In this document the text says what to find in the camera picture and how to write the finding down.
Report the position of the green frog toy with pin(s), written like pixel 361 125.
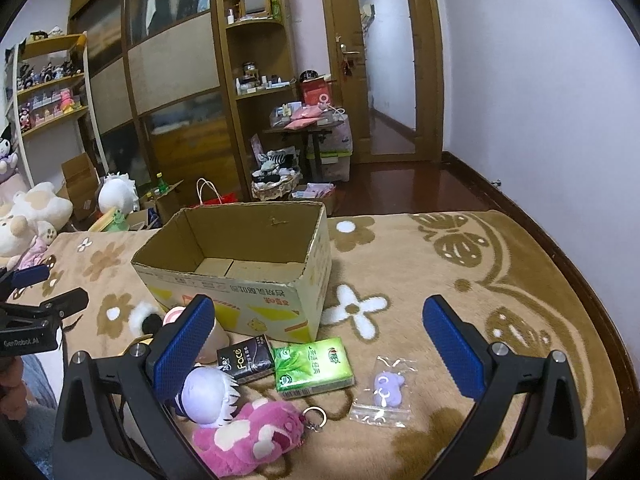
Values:
pixel 112 221

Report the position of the purple Kuromi plush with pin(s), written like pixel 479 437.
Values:
pixel 8 158

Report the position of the green tissue pack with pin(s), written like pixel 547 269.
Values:
pixel 308 369

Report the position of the pink swirl roll plush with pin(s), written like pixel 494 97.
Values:
pixel 216 340

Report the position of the wooden wardrobe with shelves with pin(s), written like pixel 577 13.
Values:
pixel 180 87

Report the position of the red box on table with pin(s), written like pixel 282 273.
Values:
pixel 316 91

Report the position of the white-haired purple doll plush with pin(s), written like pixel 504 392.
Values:
pixel 208 397

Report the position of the clear plastic storage bin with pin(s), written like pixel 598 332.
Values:
pixel 335 167

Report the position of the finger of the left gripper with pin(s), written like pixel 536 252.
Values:
pixel 17 279
pixel 61 306

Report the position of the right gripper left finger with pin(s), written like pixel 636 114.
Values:
pixel 113 420

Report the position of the black Face tissue pack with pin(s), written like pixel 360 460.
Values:
pixel 247 361

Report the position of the wooden door with glass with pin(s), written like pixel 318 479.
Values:
pixel 386 56

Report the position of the red paper gift bag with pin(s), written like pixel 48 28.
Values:
pixel 207 194

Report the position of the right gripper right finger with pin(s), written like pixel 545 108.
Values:
pixel 548 440

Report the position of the white spiky round plush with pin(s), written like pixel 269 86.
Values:
pixel 118 191

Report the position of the small cardboard box with papers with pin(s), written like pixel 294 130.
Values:
pixel 324 193

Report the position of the person's hand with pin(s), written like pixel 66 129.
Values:
pixel 14 398

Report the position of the purple charm in plastic bag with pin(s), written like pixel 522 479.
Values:
pixel 384 399

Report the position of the white yellow display shelf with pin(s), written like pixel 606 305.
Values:
pixel 48 86

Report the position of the open cardboard box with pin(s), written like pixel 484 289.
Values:
pixel 266 266

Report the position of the wicker basket with toys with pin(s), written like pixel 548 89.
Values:
pixel 277 174

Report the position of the brown cardboard box on floor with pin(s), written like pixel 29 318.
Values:
pixel 81 186

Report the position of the green glass bottle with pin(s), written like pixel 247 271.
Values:
pixel 162 186

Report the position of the small dark side table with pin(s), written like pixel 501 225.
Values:
pixel 311 137

